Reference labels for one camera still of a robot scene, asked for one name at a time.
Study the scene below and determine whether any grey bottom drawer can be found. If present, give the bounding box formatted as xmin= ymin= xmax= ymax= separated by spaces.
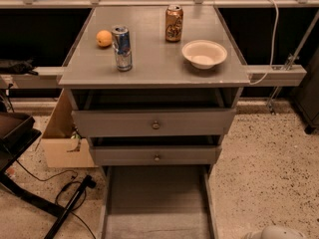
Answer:
xmin=98 ymin=165 xmax=219 ymax=239

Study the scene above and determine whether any grey drawer cabinet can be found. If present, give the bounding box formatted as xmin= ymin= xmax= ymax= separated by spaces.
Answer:
xmin=58 ymin=4 xmax=251 ymax=176

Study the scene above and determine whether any orange fruit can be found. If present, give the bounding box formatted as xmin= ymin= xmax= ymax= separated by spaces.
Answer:
xmin=96 ymin=30 xmax=112 ymax=48

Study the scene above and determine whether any black bag on rail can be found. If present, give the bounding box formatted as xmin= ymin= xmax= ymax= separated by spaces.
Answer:
xmin=0 ymin=59 xmax=38 ymax=76

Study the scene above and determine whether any black floor cable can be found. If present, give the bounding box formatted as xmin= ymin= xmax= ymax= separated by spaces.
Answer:
xmin=15 ymin=159 xmax=98 ymax=239

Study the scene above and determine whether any grey middle drawer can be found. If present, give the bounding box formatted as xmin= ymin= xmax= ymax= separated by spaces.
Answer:
xmin=90 ymin=135 xmax=221 ymax=165

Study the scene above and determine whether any dark cabinet at right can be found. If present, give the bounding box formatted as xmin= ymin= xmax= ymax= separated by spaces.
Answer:
xmin=294 ymin=48 xmax=319 ymax=134

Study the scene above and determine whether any cardboard box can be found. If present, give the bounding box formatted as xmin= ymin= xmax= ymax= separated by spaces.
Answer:
xmin=40 ymin=91 xmax=95 ymax=168

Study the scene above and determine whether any grey top drawer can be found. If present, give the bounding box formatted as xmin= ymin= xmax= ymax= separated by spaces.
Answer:
xmin=72 ymin=89 xmax=235 ymax=137

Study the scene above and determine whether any white paper bowl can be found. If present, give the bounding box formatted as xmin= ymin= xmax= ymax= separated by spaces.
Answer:
xmin=181 ymin=40 xmax=227 ymax=70

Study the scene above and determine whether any aluminium frame rail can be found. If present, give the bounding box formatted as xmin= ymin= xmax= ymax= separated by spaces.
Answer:
xmin=0 ymin=64 xmax=306 ymax=89

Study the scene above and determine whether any grey drawer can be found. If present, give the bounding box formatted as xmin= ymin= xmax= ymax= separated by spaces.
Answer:
xmin=98 ymin=165 xmax=219 ymax=239
xmin=72 ymin=89 xmax=235 ymax=137
xmin=90 ymin=135 xmax=221 ymax=165

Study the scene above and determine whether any gold soda can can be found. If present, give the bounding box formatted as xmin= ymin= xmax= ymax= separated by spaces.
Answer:
xmin=165 ymin=5 xmax=183 ymax=42

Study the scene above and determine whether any blue silver energy drink can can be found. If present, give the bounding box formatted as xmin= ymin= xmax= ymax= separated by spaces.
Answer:
xmin=112 ymin=25 xmax=133 ymax=72

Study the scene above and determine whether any white cable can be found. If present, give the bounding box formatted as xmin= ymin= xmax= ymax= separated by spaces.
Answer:
xmin=249 ymin=0 xmax=280 ymax=86

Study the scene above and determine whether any black office chair base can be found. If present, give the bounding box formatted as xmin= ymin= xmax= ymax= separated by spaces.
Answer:
xmin=0 ymin=112 xmax=98 ymax=239

